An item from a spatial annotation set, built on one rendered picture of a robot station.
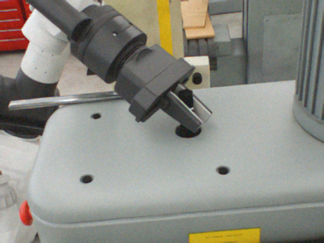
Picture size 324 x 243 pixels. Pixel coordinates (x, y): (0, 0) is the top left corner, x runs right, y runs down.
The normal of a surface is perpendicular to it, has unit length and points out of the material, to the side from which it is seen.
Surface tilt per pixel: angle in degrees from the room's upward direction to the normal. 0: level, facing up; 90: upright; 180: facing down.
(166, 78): 30
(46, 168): 0
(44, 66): 92
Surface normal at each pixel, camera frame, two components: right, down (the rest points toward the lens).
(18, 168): 0.17, 0.00
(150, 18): 0.04, 0.55
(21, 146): 0.33, -0.63
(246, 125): -0.08, -0.83
